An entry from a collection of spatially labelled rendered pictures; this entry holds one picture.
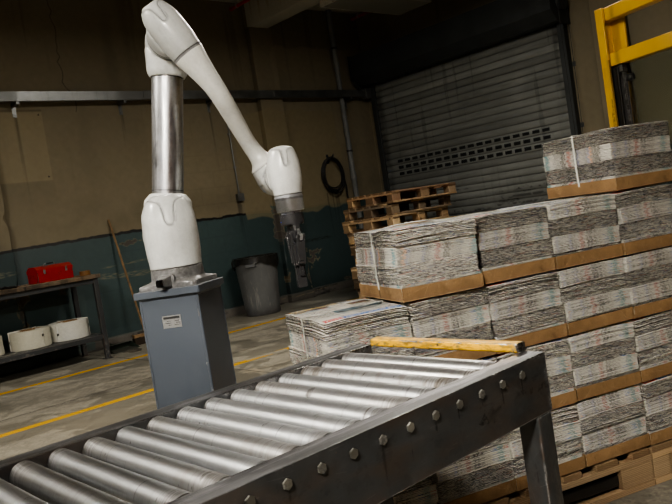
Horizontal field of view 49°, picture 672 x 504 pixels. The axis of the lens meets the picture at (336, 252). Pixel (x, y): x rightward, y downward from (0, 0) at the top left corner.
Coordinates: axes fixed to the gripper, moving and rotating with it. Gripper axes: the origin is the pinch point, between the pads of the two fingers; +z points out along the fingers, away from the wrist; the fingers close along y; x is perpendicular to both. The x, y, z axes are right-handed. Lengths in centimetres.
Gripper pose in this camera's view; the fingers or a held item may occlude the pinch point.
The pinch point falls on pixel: (301, 276)
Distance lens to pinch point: 232.8
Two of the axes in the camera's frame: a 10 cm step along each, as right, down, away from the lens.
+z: 1.6, 9.9, 0.5
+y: -3.8, 0.1, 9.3
